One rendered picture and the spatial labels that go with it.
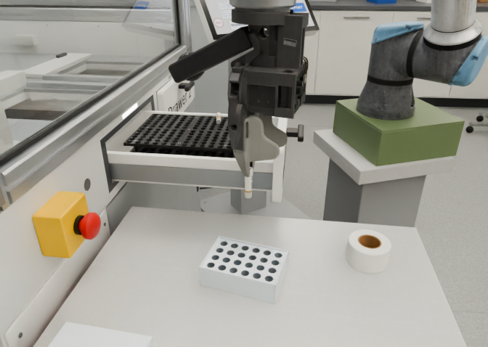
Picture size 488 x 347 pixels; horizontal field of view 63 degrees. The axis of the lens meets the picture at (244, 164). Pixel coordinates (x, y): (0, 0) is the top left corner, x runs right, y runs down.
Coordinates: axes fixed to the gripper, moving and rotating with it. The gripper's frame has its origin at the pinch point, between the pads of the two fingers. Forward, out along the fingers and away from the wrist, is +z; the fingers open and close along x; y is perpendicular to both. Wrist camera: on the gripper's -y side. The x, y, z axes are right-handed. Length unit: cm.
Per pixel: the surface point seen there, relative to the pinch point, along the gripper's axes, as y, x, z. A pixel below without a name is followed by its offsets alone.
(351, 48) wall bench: -11, 330, 40
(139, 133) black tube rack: -30.4, 20.5, 7.3
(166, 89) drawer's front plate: -36, 43, 4
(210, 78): -83, 180, 39
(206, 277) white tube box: -5.1, -2.9, 19.4
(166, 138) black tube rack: -23.7, 20.2, 7.4
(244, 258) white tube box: -0.4, 1.7, 17.8
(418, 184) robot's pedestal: 31, 61, 30
